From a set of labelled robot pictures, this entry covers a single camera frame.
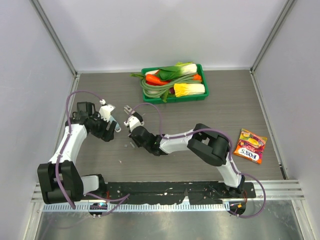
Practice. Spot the orange carrot toy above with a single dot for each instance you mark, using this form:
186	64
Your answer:
155	81

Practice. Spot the green bok choy toy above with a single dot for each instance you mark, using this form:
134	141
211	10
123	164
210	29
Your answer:
167	73

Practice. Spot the green plastic tray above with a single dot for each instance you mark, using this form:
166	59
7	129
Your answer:
171	98

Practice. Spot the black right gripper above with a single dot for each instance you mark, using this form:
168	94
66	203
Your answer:
136	143

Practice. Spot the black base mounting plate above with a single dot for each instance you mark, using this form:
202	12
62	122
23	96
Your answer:
174	192

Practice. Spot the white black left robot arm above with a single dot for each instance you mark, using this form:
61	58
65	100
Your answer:
59	179

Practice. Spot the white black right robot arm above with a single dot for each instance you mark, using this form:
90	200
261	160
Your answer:
211	146

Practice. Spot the yellow napa cabbage toy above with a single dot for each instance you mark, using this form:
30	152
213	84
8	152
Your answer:
188	89

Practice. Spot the Fox's candy bag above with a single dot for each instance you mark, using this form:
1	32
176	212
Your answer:
250	146

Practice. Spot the green long beans toy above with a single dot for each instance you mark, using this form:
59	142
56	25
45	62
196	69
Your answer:
153	92

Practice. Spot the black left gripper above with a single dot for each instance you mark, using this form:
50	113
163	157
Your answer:
109	133

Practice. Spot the white cable duct rail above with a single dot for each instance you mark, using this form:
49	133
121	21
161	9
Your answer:
91	206

